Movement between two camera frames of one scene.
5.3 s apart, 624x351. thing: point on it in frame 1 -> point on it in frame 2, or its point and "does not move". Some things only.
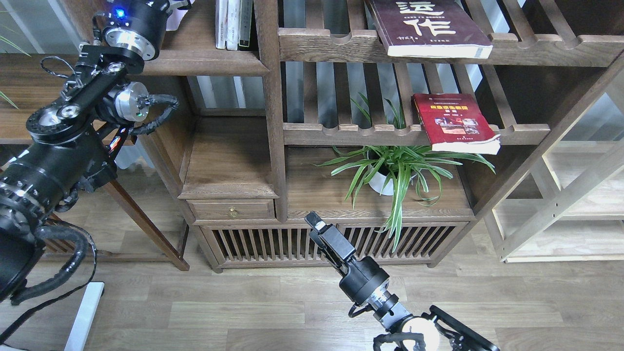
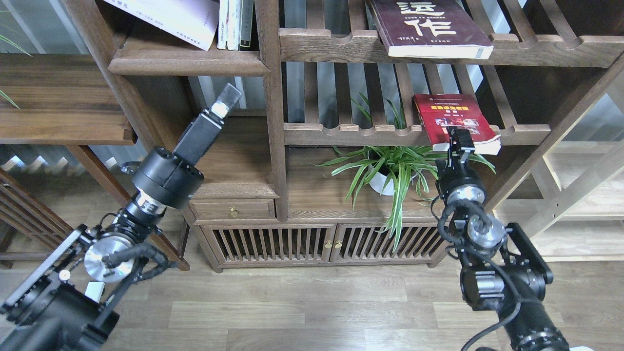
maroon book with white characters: [437, 29] does not move
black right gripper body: [363, 276] -> [455, 182]
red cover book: [453, 123] does not move
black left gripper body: [137, 24] -> [173, 178]
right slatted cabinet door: [419, 243] does not move
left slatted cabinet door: [263, 244] does not move
